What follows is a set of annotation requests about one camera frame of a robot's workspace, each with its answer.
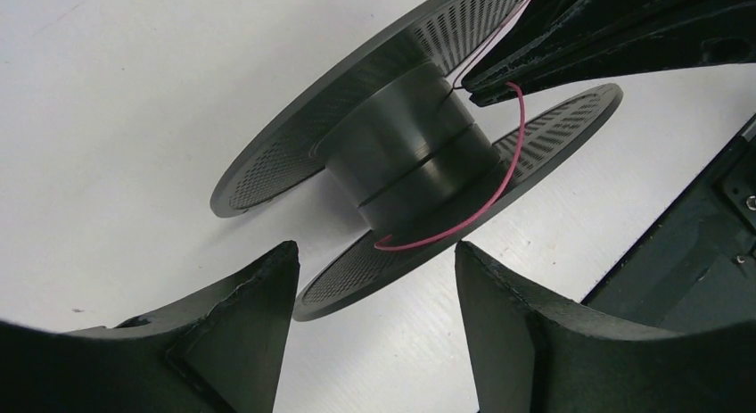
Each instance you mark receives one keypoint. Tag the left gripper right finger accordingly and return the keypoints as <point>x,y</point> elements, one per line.
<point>534,350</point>

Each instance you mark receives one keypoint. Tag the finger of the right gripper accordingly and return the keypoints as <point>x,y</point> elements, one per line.
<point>700,36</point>
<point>558,22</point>

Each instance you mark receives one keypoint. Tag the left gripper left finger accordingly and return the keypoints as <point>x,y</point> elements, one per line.
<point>220,349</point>

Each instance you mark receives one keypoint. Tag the black cable spool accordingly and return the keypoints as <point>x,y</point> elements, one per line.
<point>386,124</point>

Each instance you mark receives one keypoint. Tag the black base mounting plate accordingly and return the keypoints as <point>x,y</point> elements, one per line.
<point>694,269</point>

